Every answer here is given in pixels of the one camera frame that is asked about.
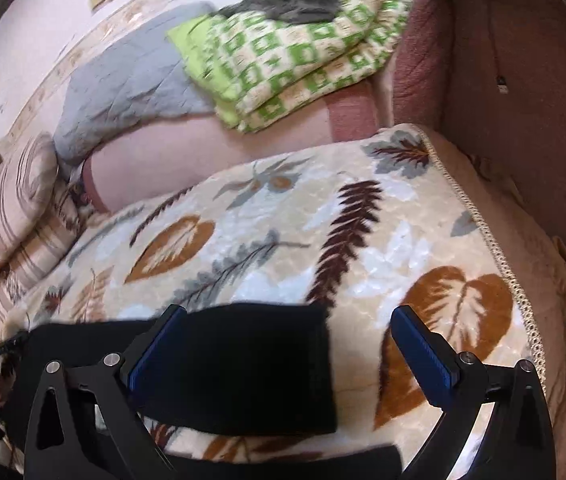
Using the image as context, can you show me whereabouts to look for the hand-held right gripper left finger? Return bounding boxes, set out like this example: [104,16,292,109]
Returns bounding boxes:
[23,304,189,480]

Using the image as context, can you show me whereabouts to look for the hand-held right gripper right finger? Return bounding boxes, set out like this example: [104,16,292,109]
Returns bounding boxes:
[390,305,556,480]

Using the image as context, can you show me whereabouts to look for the black pants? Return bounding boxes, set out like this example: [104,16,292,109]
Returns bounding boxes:
[13,302,404,480]

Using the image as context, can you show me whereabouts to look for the striped beige bedding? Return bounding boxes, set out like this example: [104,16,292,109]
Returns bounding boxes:
[0,132,88,361]

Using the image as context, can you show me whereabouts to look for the leaf print fleece blanket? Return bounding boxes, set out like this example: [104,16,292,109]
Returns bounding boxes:
[0,122,566,480]

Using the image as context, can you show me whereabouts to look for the pink bolster cushion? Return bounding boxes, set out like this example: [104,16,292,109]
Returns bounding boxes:
[83,0,456,211]

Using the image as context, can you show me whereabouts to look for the brown wooden panel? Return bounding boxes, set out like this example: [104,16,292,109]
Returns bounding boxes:
[443,0,566,271]

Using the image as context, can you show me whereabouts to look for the grey quilted blanket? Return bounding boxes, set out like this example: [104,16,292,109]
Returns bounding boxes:
[53,2,219,171]

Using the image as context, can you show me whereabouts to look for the green patterned blanket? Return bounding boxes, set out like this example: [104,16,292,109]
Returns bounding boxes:
[165,0,419,135]

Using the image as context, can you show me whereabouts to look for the black cable with plug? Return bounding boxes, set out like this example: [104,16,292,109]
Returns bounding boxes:
[483,0,510,96]

